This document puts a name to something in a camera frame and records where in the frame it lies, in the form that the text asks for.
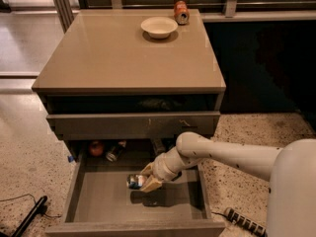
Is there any open grey middle drawer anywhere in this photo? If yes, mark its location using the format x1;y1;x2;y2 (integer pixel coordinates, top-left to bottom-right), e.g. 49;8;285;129
45;141;225;237

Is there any black bar on floor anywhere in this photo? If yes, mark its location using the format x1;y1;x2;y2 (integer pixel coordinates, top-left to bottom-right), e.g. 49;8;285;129
11;196;47;237

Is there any white paper bowl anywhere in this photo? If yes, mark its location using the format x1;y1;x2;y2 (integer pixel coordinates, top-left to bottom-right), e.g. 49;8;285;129
140;17;178;40

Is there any clear plastic bottle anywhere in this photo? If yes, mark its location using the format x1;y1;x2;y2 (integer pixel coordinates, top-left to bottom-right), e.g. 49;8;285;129
151;138;166;156

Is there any orange soda can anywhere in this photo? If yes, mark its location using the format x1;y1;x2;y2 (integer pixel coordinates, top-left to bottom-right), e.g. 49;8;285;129
174;1;190;25

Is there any grey top drawer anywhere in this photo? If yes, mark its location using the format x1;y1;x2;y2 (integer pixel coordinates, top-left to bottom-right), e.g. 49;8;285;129
46;112;220;140

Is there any thin black cable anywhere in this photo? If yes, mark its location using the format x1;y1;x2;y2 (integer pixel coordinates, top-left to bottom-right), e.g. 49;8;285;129
0;194;63;220

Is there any dark can in cabinet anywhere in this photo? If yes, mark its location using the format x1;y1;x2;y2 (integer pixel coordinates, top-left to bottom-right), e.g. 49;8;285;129
106;140;126;162

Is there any red apple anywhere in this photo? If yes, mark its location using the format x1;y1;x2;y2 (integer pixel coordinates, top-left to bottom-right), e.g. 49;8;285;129
89;140;104;157

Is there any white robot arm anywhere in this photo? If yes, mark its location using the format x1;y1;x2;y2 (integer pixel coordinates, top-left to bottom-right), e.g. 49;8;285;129
140;132;316;237

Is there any black power strip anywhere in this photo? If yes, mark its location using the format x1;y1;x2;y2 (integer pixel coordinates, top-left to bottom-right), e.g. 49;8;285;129
224;207;267;237

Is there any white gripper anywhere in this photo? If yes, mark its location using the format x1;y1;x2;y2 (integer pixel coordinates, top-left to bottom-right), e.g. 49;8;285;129
140;153;175;193

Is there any blue tape piece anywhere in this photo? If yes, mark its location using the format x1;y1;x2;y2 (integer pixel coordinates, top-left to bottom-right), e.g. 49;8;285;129
67;155;74;163

